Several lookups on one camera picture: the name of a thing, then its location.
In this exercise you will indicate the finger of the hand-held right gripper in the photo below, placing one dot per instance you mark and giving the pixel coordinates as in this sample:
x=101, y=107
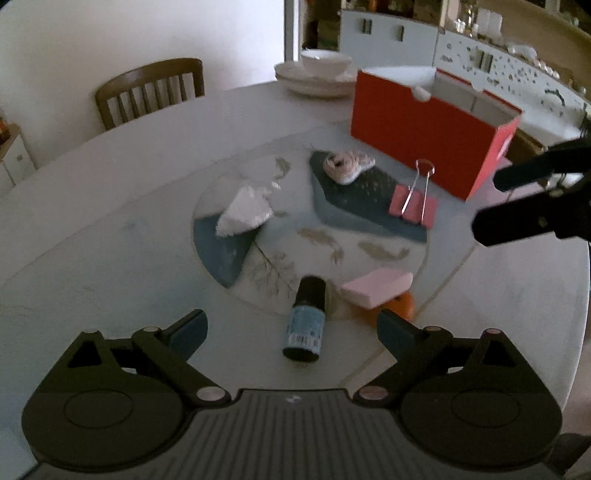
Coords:
x=521, y=221
x=531, y=168

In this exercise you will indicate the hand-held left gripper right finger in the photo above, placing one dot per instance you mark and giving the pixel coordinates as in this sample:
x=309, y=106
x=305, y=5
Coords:
x=392, y=332

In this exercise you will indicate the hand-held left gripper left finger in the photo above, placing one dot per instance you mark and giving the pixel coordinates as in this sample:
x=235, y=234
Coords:
x=189, y=330

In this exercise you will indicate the orange fruit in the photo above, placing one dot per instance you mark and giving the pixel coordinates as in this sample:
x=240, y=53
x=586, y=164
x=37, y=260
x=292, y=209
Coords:
x=404, y=307

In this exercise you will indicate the dark bottle blue label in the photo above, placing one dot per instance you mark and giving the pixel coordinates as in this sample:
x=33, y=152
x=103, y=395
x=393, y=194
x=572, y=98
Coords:
x=304, y=323

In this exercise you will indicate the pink binder clip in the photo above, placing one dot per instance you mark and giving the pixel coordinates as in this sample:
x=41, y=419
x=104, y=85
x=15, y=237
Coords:
x=418, y=207

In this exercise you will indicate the white tissue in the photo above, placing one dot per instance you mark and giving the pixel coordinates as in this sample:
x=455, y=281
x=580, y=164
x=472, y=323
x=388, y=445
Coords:
x=244, y=214

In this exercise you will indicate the red cardboard box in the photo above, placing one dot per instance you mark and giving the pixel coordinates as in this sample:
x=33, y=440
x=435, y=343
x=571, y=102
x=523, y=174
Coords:
x=406, y=129

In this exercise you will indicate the pink white striped pouch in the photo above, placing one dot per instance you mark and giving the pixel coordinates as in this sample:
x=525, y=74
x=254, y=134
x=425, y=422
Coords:
x=344, y=166

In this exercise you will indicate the white round desktop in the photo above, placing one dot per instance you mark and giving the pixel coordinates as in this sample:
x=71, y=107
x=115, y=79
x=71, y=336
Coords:
x=115, y=184

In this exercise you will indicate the patterned glass turntable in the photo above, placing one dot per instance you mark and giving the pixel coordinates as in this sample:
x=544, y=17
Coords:
x=300, y=207

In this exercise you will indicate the white gold-rimmed plate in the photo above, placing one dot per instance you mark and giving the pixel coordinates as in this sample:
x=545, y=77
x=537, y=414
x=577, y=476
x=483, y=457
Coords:
x=288, y=74
x=314, y=91

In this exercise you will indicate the white porcelain bowl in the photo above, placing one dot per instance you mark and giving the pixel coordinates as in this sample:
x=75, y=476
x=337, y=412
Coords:
x=323, y=64

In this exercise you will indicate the white sideboard cabinet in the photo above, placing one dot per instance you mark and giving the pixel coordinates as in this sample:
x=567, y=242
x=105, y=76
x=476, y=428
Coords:
x=16, y=157

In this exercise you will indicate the brown wooden slatted chair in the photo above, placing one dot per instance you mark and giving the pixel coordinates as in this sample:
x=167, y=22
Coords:
x=147, y=71

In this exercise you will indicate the white wall cabinet unit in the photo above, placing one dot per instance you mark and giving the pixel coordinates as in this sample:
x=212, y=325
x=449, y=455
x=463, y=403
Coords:
x=392, y=41

